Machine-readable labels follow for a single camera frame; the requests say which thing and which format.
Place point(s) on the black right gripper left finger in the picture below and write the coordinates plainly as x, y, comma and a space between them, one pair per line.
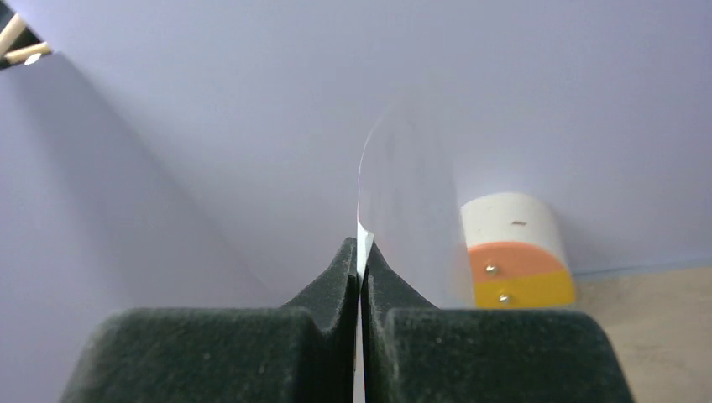
302, 351

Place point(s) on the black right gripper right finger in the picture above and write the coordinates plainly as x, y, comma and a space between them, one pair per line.
489, 356

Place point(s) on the round pastel drawer cabinet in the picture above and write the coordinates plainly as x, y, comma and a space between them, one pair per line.
516, 253

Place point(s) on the building and sky photo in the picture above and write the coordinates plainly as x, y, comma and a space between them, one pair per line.
413, 264

